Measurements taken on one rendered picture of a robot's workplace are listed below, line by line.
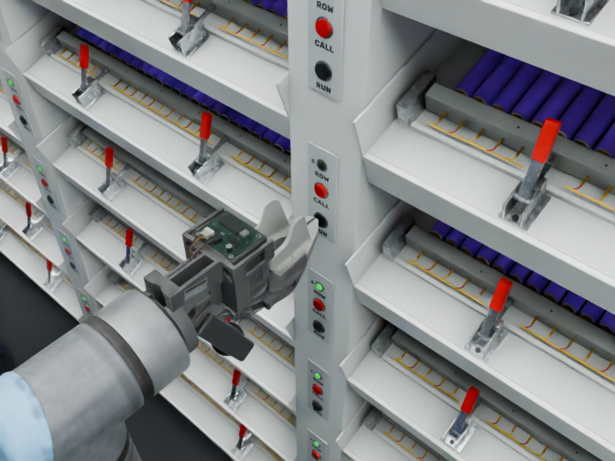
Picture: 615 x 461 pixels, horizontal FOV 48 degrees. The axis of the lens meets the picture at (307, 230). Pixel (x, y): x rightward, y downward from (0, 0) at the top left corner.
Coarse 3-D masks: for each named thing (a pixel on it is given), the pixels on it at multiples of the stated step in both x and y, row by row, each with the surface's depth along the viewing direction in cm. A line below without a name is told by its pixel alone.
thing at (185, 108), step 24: (72, 48) 111; (96, 48) 109; (120, 72) 104; (144, 96) 102; (168, 96) 99; (192, 120) 97; (216, 120) 95; (240, 144) 92; (264, 144) 90; (288, 168) 87
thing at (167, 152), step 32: (32, 32) 111; (32, 64) 114; (64, 96) 108; (128, 96) 105; (96, 128) 107; (128, 128) 101; (160, 128) 100; (192, 128) 98; (160, 160) 96; (192, 160) 95; (256, 160) 92; (192, 192) 97; (224, 192) 91; (256, 192) 90; (288, 192) 89; (256, 224) 87
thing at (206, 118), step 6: (204, 114) 88; (210, 114) 88; (204, 120) 88; (210, 120) 89; (204, 126) 89; (204, 132) 89; (204, 138) 89; (204, 144) 90; (204, 150) 91; (204, 156) 91; (204, 162) 92
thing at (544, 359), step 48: (384, 240) 80; (432, 240) 78; (384, 288) 78; (432, 288) 77; (480, 288) 76; (528, 288) 72; (432, 336) 74; (480, 336) 71; (528, 336) 71; (576, 336) 69; (528, 384) 69; (576, 384) 68; (576, 432) 67
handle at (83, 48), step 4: (80, 44) 101; (84, 44) 101; (80, 48) 102; (84, 48) 101; (88, 48) 101; (80, 52) 102; (84, 52) 101; (88, 52) 102; (80, 56) 102; (84, 56) 101; (88, 56) 102; (80, 60) 102; (84, 60) 102; (88, 60) 102; (80, 64) 103; (84, 64) 102; (88, 64) 103; (84, 68) 102; (88, 68) 103; (84, 72) 103; (84, 76) 103; (84, 80) 104; (84, 84) 104; (88, 84) 105; (84, 88) 104
